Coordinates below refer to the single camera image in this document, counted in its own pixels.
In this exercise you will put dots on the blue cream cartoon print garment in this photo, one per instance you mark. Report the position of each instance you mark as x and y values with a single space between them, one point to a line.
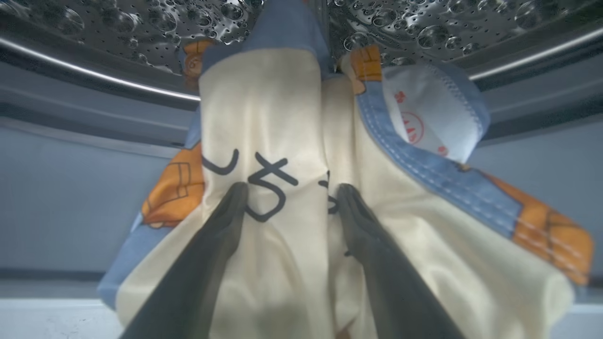
282 103

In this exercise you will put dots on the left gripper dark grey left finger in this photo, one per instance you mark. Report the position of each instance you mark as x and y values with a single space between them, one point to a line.
198 273

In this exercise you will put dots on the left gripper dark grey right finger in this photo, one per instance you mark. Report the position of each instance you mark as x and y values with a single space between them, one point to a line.
391 282

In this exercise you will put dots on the white front-load washing machine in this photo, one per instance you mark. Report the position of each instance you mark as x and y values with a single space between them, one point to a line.
70 47

